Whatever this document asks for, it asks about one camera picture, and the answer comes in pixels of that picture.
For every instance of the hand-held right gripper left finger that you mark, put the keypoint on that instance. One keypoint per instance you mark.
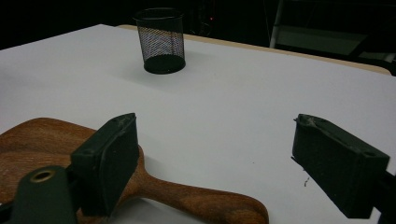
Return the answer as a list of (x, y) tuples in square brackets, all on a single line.
[(106, 165)]

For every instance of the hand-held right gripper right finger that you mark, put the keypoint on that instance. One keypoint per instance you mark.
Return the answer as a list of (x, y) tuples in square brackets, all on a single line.
[(339, 168)]

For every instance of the brown wooden hairbrush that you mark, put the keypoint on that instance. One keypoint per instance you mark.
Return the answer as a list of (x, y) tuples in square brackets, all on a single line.
[(34, 143)]

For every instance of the black mesh pen holder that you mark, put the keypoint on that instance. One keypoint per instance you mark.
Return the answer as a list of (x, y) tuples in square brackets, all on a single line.
[(162, 63)]

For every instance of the white table mat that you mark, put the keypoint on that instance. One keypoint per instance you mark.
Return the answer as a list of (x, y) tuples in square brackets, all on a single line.
[(224, 102)]

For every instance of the white-legged desk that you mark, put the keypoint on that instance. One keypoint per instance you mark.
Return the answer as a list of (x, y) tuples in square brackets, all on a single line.
[(311, 35)]

